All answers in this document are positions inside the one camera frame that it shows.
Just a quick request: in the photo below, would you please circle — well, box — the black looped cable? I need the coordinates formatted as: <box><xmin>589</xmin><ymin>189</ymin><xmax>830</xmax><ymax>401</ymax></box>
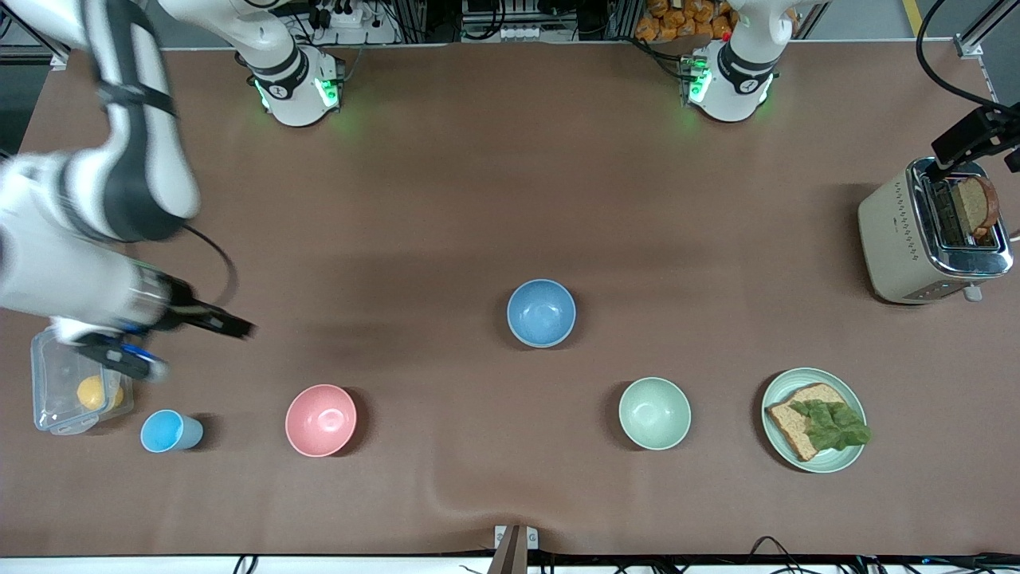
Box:
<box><xmin>749</xmin><ymin>536</ymin><xmax>806</xmax><ymax>559</ymax></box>

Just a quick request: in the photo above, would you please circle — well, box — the orange snack bag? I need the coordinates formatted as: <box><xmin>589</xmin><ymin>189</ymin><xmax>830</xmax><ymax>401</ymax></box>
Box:
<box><xmin>636</xmin><ymin>0</ymin><xmax>738</xmax><ymax>42</ymax></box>

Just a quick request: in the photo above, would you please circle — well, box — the blue bowl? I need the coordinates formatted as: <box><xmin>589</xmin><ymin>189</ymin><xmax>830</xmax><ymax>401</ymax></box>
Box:
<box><xmin>507</xmin><ymin>278</ymin><xmax>577</xmax><ymax>349</ymax></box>

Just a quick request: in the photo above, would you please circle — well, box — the green bowl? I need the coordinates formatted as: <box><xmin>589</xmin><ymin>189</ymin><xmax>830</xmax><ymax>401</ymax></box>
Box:
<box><xmin>618</xmin><ymin>376</ymin><xmax>692</xmax><ymax>451</ymax></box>

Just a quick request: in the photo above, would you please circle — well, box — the yellow round fruit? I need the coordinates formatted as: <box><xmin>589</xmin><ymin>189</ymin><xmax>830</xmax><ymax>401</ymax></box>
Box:
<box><xmin>76</xmin><ymin>375</ymin><xmax>125</xmax><ymax>412</ymax></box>

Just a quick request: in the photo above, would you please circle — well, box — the green lettuce leaf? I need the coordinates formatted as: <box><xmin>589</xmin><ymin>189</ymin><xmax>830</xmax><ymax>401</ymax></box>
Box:
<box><xmin>789</xmin><ymin>399</ymin><xmax>873</xmax><ymax>453</ymax></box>

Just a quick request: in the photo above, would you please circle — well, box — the white socket bar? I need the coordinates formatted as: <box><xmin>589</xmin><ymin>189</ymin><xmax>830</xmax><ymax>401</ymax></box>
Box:
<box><xmin>498</xmin><ymin>24</ymin><xmax>579</xmax><ymax>43</ymax></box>

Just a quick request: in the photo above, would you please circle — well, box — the white power strip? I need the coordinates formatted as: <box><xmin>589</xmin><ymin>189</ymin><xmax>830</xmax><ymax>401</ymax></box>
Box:
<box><xmin>307</xmin><ymin>0</ymin><xmax>375</xmax><ymax>29</ymax></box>

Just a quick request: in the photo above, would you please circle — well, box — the blue plastic cup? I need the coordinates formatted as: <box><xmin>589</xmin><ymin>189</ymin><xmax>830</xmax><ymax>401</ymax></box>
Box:
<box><xmin>140</xmin><ymin>409</ymin><xmax>204</xmax><ymax>454</ymax></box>

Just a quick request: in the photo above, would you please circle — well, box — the clear plastic lidded container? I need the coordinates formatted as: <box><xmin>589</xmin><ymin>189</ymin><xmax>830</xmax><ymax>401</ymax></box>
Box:
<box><xmin>30</xmin><ymin>328</ymin><xmax>134</xmax><ymax>436</ymax></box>

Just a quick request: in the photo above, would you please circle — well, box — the green plate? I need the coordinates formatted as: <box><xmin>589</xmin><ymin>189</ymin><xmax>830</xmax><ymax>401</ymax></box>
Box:
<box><xmin>761</xmin><ymin>367</ymin><xmax>868</xmax><ymax>474</ymax></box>

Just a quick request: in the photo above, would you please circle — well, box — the dark toast slice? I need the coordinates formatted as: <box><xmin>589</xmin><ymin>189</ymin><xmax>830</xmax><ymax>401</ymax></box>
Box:
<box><xmin>952</xmin><ymin>175</ymin><xmax>1000</xmax><ymax>241</ymax></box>

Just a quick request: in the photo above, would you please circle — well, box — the aluminium frame profile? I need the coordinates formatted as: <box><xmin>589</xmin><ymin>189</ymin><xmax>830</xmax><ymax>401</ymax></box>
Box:
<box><xmin>955</xmin><ymin>0</ymin><xmax>1020</xmax><ymax>59</ymax></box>

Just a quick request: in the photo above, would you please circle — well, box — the beige and chrome toaster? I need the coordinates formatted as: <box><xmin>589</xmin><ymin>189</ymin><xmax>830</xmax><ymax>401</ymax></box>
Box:
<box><xmin>857</xmin><ymin>157</ymin><xmax>1014</xmax><ymax>305</ymax></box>

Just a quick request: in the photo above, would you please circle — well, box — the pink bowl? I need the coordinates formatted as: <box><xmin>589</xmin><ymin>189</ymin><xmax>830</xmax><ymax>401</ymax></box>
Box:
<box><xmin>285</xmin><ymin>384</ymin><xmax>358</xmax><ymax>458</ymax></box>

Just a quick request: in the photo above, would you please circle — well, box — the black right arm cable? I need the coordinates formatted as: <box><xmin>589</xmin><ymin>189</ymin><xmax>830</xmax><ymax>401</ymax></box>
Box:
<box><xmin>182</xmin><ymin>225</ymin><xmax>238</xmax><ymax>309</ymax></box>

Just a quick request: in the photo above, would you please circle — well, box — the metal bracket with brown bar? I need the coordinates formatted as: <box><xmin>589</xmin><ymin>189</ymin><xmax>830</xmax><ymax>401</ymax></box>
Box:
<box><xmin>494</xmin><ymin>525</ymin><xmax>539</xmax><ymax>574</ymax></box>

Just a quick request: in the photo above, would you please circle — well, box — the brown bread slice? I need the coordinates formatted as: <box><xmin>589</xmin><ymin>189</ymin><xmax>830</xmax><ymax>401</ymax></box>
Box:
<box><xmin>765</xmin><ymin>383</ymin><xmax>847</xmax><ymax>462</ymax></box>

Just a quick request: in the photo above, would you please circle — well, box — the brown table cloth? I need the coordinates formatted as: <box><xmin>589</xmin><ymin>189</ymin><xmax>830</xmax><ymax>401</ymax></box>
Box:
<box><xmin>0</xmin><ymin>40</ymin><xmax>1020</xmax><ymax>557</ymax></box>

